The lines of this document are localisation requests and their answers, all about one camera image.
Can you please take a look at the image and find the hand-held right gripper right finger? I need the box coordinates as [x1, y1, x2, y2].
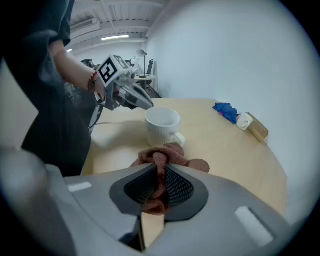
[143, 163, 305, 256]

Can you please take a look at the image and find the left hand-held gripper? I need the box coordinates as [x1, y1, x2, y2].
[96, 54, 155, 111]

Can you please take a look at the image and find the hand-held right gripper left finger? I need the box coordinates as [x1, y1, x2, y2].
[0, 147, 161, 256]

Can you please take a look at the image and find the white ribbed mug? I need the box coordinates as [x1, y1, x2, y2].
[144, 107, 187, 148]

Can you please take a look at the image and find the brown cloth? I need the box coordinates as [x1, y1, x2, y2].
[129, 142, 210, 216]

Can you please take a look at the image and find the person's left forearm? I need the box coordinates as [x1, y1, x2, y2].
[53, 48, 107, 102]

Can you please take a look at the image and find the white crumpled cloth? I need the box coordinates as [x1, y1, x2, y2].
[235, 112, 254, 131]

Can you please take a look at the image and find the blue cloth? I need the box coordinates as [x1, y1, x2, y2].
[212, 101, 238, 125]

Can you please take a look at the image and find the white desk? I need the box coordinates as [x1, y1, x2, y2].
[133, 74, 157, 89]

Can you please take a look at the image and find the grey desk lamp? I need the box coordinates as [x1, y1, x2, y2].
[136, 49, 149, 79]

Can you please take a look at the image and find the ceiling light strip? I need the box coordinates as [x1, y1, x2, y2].
[100, 34, 130, 42]

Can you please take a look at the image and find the brown cardboard box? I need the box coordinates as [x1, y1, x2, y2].
[245, 112, 270, 145]

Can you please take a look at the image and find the person's dark clothing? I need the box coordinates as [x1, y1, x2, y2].
[0, 0, 103, 177]

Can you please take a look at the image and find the red bead bracelet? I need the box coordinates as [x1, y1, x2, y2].
[87, 70, 100, 94]

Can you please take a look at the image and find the white ceiling air duct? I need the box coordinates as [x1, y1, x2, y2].
[70, 18, 97, 33]

